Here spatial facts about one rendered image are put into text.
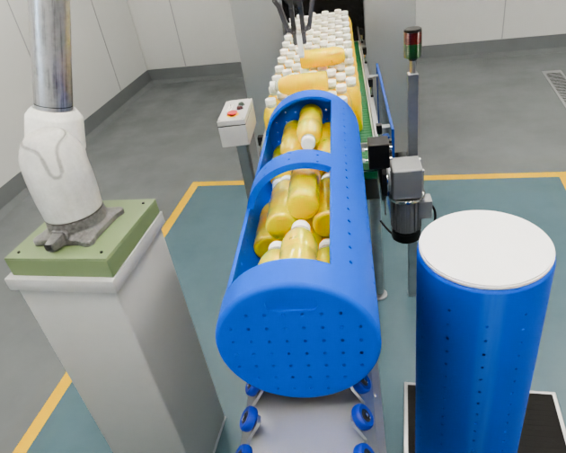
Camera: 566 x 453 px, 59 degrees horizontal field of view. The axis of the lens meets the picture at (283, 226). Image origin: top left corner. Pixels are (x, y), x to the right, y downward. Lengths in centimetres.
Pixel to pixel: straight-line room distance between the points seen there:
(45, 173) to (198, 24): 489
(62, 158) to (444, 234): 92
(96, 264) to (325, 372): 66
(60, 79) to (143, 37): 492
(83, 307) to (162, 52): 513
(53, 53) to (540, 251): 126
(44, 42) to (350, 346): 108
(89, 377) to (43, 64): 91
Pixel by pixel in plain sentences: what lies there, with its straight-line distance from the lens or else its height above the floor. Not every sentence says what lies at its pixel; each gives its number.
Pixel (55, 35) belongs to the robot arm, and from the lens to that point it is 150.
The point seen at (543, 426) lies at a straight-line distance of 199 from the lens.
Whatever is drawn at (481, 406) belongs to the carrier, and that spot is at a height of 66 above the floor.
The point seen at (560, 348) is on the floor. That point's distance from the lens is 244.
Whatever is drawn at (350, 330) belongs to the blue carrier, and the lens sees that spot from 85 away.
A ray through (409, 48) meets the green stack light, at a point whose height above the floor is 120.
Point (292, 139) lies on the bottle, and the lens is 144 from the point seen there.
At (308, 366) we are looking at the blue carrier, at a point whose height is 104.
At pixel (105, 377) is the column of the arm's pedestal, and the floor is 61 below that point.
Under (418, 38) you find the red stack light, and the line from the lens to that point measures 195.
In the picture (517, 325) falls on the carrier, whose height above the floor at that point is 92.
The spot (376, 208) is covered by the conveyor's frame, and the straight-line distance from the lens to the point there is 223.
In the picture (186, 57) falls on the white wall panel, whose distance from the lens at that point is 627.
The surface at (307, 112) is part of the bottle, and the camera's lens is 148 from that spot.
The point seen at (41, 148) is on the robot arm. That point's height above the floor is 131.
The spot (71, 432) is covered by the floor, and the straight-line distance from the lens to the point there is 243.
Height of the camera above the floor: 174
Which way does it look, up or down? 34 degrees down
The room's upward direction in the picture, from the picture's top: 10 degrees counter-clockwise
